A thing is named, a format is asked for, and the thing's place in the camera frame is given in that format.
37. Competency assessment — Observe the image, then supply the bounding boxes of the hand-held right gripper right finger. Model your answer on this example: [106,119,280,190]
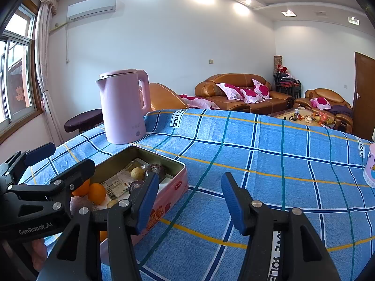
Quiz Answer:
[221,172,342,281]

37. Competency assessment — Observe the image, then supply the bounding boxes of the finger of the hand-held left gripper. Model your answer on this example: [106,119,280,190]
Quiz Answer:
[0,142,56,185]
[6,159,96,211]

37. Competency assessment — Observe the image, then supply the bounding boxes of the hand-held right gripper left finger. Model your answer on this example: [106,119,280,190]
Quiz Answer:
[44,171,160,281]

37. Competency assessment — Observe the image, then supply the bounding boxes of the dark wrinkled round fruit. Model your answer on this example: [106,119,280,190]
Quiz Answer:
[129,181,145,195]

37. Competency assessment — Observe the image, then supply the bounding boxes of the pink metal tin box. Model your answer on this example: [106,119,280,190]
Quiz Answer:
[67,145,189,249]

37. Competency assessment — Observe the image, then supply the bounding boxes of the brown fruit with tan top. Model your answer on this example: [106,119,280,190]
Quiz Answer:
[146,164,166,179]

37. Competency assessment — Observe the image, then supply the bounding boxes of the large purple passion fruit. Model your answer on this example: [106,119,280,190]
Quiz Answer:
[70,197,91,215]

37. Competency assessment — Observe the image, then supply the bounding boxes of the person's left hand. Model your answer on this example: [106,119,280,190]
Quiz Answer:
[29,237,49,273]

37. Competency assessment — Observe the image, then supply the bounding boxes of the printed paper leaflet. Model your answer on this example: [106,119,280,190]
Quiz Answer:
[101,158,176,200]

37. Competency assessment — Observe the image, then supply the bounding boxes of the blue plaid blanket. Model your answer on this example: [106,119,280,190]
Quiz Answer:
[18,108,375,281]

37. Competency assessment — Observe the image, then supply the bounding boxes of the dark purple stool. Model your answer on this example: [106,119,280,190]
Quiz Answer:
[64,109,104,133]

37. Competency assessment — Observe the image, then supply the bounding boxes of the pink electric kettle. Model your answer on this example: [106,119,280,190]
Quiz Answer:
[96,69,151,145]

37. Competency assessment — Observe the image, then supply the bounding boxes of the window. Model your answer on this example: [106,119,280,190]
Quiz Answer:
[0,4,38,123]

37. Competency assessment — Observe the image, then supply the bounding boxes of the wooden coffee table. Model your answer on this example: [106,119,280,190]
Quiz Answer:
[274,108,337,129]

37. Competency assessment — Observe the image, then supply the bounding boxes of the pale pink curtain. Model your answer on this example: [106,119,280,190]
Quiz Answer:
[35,0,63,145]

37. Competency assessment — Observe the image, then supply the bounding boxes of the pink floral blanket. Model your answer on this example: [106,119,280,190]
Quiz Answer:
[179,94,219,110]

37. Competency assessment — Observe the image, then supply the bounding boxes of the floral pink white pillow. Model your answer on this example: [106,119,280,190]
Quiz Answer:
[252,78,271,99]
[240,88,266,104]
[311,97,330,109]
[216,83,245,100]

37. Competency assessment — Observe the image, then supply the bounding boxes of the orange leather chair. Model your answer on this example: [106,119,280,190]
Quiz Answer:
[148,82,189,112]

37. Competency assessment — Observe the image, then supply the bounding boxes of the colourful snack pile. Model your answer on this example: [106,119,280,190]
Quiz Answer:
[293,109,336,127]

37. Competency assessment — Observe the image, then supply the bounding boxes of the brown leather sofa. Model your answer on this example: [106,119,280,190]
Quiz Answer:
[195,74,293,113]

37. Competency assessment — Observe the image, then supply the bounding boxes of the stack of dark chairs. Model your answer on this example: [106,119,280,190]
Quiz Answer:
[273,72,302,98]

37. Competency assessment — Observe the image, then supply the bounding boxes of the brown leather armchair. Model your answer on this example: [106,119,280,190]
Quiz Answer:
[294,88,353,132]

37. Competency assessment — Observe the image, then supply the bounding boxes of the purple cloth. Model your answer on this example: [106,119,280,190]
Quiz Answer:
[330,105,353,118]

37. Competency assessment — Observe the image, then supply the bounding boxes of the pink cartoon cup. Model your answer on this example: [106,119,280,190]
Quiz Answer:
[363,143,375,188]

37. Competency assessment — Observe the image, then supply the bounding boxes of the white air conditioner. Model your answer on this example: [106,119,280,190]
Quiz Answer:
[67,0,117,22]

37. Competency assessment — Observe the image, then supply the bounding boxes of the brown wooden door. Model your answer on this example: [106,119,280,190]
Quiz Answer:
[353,51,375,139]

